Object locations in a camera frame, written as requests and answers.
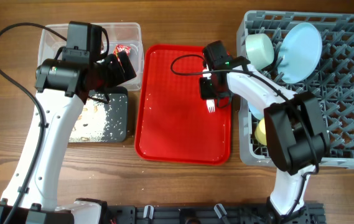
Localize red snack wrapper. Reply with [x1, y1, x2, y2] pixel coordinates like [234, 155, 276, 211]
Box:
[113, 44, 131, 55]

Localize black waste tray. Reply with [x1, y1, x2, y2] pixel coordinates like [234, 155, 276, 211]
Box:
[67, 86, 129, 144]

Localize mint green bowl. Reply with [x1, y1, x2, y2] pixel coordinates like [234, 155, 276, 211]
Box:
[245, 34, 274, 70]

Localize white plastic fork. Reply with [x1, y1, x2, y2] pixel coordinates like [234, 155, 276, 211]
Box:
[206, 100, 215, 113]

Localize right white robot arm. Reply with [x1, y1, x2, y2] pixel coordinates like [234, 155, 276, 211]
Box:
[200, 40, 330, 223]

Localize grey dishwasher rack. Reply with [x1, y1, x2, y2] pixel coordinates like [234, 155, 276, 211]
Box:
[236, 11, 354, 169]

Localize rice and food scraps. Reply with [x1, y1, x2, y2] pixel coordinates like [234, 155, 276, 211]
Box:
[69, 100, 109, 143]

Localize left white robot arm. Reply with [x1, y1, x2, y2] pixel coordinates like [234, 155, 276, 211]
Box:
[0, 21, 136, 223]

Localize clear plastic bin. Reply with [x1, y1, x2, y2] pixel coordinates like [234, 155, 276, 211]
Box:
[37, 22, 144, 91]

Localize light blue plate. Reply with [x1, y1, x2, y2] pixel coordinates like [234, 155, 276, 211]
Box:
[277, 22, 322, 84]

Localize yellow plastic cup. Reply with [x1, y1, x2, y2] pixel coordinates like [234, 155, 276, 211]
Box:
[254, 119, 267, 146]

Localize blue bowl with food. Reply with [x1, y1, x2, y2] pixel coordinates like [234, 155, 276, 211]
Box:
[248, 103, 264, 120]

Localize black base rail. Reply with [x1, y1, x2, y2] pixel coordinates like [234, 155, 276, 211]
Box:
[49, 203, 325, 224]

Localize red plastic tray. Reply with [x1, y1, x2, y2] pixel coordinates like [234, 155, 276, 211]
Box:
[134, 44, 231, 166]

